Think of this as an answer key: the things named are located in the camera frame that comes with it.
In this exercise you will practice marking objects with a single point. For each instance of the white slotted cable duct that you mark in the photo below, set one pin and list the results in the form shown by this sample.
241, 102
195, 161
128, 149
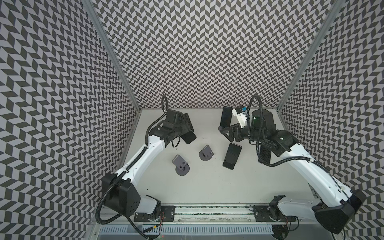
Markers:
192, 230

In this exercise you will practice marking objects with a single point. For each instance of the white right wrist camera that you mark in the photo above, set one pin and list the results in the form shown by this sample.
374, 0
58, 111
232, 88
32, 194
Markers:
240, 113

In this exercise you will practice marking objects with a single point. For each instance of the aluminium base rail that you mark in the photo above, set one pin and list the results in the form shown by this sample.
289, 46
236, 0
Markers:
213, 214

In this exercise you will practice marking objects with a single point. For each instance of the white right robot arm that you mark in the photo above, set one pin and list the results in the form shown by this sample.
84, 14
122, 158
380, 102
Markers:
337, 203

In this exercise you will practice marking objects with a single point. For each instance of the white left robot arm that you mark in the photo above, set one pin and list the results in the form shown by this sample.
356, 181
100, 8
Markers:
119, 191

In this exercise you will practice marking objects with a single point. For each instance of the aluminium corner post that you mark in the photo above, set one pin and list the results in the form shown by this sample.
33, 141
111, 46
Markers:
94, 18
321, 34

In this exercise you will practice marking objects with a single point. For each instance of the aluminium corner post left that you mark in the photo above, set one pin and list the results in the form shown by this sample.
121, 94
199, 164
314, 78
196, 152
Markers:
94, 18

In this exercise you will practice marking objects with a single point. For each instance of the aluminium corner post right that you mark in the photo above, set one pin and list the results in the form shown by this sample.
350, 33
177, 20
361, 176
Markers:
321, 34

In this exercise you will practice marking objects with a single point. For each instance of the green-edged phone on round stand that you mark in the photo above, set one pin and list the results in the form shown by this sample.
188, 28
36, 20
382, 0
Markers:
226, 117

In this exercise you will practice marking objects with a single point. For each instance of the round grey stand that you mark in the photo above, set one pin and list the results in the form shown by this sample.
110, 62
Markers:
206, 153
182, 166

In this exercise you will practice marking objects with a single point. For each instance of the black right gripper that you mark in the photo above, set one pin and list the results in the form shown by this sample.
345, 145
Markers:
235, 130

